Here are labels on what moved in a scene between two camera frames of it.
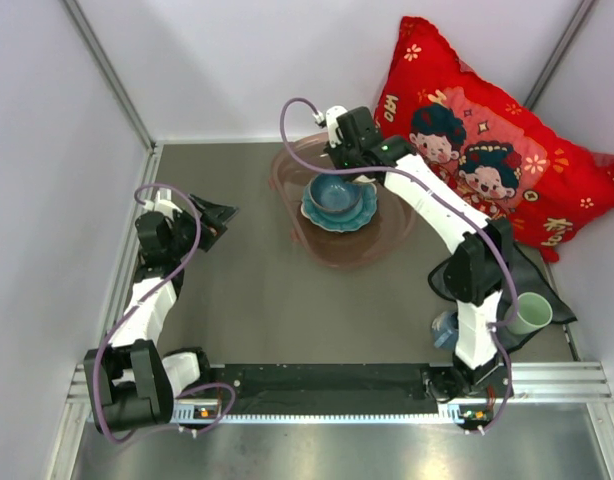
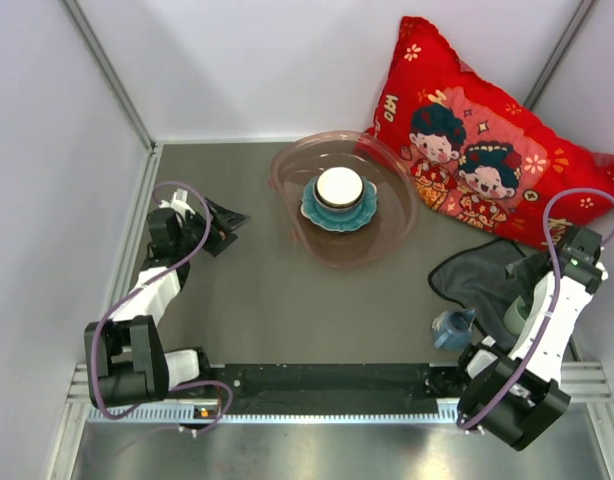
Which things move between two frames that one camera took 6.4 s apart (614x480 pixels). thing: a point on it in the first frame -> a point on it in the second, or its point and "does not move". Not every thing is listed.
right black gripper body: x=342 y=156 -> x=525 y=271
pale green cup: x=533 y=312 does not move
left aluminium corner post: x=107 y=68 does not move
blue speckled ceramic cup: x=445 y=329 does not move
